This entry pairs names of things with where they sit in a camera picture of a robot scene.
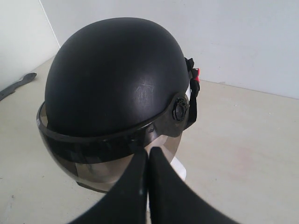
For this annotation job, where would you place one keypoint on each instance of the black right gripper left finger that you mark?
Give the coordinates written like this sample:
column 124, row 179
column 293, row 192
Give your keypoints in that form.
column 126, row 201

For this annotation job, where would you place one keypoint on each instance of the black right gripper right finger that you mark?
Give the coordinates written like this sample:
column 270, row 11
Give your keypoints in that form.
column 171, row 201

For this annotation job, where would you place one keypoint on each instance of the black helmet with visor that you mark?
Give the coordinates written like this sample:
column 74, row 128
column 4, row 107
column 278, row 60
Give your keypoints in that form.
column 114, row 87

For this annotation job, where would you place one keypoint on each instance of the white mannequin head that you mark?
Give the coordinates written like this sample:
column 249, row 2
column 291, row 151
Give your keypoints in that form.
column 178, row 168

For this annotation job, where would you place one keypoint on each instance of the dark strip on table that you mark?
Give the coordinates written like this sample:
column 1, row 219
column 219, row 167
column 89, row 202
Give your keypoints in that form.
column 22, row 81

